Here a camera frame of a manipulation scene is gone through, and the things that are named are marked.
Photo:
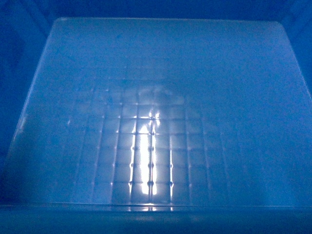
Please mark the large blue plastic crate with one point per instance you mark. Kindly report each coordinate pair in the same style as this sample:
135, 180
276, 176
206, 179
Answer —
155, 116

